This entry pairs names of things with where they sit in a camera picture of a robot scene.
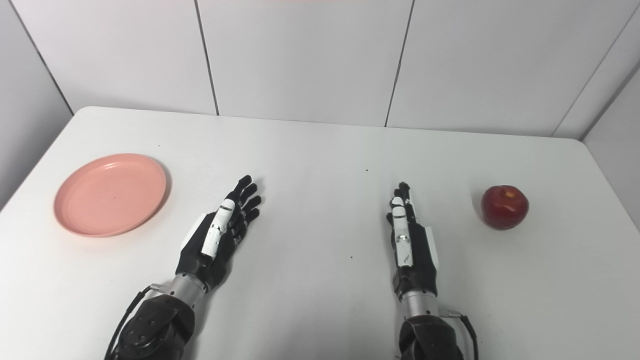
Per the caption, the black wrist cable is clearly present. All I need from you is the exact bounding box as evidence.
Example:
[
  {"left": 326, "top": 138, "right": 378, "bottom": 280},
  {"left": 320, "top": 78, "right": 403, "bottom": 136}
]
[
  {"left": 439, "top": 310, "right": 481, "bottom": 360},
  {"left": 104, "top": 284, "right": 166, "bottom": 360}
]

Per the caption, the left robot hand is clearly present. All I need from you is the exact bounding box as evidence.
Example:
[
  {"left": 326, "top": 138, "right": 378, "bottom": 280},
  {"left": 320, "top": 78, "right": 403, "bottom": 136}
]
[{"left": 175, "top": 175, "right": 263, "bottom": 291}]

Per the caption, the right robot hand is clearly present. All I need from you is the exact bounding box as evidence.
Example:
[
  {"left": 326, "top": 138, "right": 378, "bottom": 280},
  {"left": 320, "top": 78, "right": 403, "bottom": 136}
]
[{"left": 385, "top": 181, "right": 441, "bottom": 301}]

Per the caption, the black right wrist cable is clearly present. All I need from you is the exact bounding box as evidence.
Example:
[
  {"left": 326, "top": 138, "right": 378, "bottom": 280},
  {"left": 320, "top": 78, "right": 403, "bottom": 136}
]
[{"left": 439, "top": 310, "right": 481, "bottom": 360}]

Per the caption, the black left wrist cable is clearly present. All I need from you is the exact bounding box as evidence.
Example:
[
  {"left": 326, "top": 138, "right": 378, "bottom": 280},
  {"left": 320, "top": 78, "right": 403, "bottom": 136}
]
[{"left": 104, "top": 284, "right": 166, "bottom": 360}]

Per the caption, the pink plate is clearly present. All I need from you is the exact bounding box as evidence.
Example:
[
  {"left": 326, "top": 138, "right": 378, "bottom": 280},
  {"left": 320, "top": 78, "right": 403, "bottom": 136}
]
[{"left": 53, "top": 153, "right": 168, "bottom": 238}]

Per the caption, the red apple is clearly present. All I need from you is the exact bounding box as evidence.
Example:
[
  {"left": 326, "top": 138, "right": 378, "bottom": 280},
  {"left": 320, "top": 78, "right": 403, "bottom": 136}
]
[{"left": 480, "top": 185, "right": 530, "bottom": 231}]

